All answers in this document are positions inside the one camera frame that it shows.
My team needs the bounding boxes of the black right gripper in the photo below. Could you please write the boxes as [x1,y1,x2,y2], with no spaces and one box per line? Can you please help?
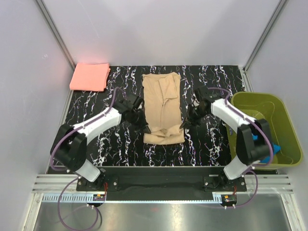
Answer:
[180,104,208,130]

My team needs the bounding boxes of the beige t shirt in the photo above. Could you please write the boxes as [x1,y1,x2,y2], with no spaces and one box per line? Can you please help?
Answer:
[142,72,185,145]

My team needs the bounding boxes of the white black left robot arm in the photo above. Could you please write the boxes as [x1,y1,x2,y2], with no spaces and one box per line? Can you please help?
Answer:
[50,99,151,191]

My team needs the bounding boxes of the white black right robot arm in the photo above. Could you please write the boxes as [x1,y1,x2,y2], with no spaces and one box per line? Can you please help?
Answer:
[180,97,274,191]

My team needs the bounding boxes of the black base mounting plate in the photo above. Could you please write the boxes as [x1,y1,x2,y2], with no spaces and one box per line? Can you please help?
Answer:
[77,167,273,203]

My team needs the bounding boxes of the folded pink t shirt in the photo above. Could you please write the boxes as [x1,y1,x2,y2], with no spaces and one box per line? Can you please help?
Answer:
[69,63,110,92]

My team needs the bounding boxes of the olive green plastic bin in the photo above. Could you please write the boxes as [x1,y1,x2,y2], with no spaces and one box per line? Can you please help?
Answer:
[230,92,303,170]

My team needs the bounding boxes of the blue t shirt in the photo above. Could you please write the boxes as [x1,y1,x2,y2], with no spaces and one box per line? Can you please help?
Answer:
[252,135,281,164]

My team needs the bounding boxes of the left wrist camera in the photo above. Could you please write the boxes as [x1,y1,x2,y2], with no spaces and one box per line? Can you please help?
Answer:
[124,93,143,110]

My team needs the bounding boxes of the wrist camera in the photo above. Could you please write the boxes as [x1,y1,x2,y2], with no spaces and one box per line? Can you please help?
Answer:
[194,86,221,103]
[124,93,143,110]

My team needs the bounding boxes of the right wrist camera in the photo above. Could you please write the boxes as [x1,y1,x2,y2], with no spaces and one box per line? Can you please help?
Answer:
[194,86,221,103]

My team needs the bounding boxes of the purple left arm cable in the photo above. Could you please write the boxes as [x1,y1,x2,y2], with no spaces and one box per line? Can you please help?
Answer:
[51,87,127,231]

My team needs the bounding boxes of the right aluminium corner post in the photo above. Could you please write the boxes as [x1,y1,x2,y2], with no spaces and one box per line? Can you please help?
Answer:
[243,0,289,73]

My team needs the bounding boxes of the aluminium corner post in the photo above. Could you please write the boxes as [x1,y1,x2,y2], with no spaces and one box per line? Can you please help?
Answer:
[243,0,289,73]
[34,0,76,70]

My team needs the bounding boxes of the aluminium frame rail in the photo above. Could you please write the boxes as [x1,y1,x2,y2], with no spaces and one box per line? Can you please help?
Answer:
[32,175,293,204]

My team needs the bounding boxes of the left aluminium corner post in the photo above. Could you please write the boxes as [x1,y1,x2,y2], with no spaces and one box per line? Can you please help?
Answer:
[34,0,76,70]

